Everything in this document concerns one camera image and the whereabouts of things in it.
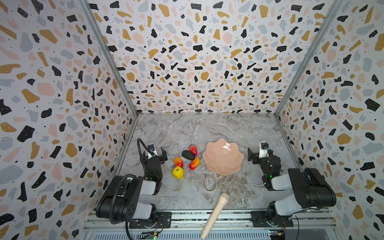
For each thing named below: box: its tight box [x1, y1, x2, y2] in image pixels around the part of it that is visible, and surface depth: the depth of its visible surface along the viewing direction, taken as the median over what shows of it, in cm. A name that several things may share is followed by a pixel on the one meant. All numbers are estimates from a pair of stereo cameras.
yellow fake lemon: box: [172, 166, 185, 180], surface depth 87 cm
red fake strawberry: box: [188, 143, 198, 157], surface depth 99 cm
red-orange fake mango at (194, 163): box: [189, 157, 200, 170], surface depth 93 cm
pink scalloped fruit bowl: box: [202, 138, 244, 176], surface depth 97 cm
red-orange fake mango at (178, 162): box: [174, 156, 184, 168], surface depth 92 cm
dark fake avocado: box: [182, 150, 196, 161], surface depth 97 cm
